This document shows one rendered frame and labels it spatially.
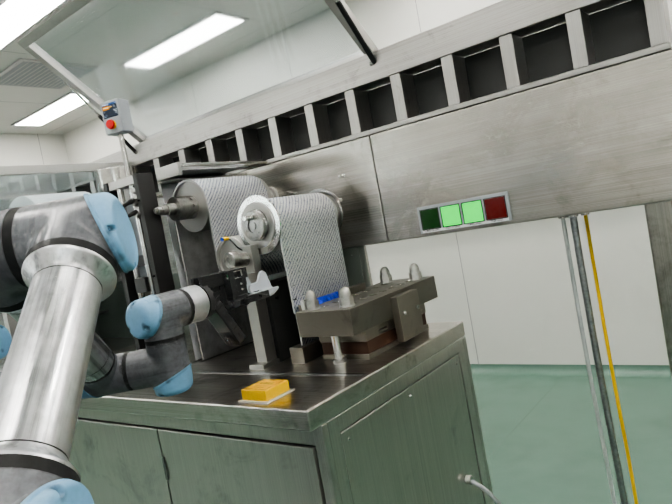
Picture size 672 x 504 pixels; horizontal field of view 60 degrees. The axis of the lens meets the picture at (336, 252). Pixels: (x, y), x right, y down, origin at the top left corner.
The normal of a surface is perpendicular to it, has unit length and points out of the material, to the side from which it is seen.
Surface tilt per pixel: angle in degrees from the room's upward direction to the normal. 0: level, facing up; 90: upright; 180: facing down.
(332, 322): 90
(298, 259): 90
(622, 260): 90
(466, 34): 90
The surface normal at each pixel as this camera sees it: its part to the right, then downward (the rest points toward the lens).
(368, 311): 0.78, -0.11
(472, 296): -0.59, 0.15
